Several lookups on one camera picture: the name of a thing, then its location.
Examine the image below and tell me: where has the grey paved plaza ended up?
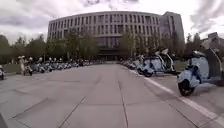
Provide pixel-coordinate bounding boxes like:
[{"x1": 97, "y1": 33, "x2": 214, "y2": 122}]
[{"x1": 0, "y1": 63, "x2": 224, "y2": 128}]

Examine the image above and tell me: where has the large curved grey building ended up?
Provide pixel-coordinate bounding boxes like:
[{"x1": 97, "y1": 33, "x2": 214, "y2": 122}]
[{"x1": 46, "y1": 10, "x2": 185, "y2": 62}]

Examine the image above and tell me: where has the row of parked scooters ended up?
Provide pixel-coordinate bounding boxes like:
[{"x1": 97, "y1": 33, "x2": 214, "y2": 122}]
[
  {"x1": 17, "y1": 55, "x2": 101, "y2": 77},
  {"x1": 119, "y1": 48, "x2": 178, "y2": 78}
]

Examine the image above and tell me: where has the grass strip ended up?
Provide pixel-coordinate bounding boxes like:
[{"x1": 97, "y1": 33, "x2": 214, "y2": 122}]
[
  {"x1": 173, "y1": 60, "x2": 190, "y2": 72},
  {"x1": 3, "y1": 63, "x2": 23, "y2": 75}
]

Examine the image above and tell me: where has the row of trees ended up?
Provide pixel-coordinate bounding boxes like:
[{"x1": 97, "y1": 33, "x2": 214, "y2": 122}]
[{"x1": 0, "y1": 28, "x2": 224, "y2": 66}]

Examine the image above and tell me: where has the white scooter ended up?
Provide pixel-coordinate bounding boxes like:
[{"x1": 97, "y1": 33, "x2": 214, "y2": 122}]
[{"x1": 176, "y1": 39, "x2": 224, "y2": 98}]

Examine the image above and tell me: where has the white painted line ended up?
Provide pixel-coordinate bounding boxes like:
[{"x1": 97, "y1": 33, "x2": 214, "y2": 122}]
[{"x1": 128, "y1": 68, "x2": 224, "y2": 126}]

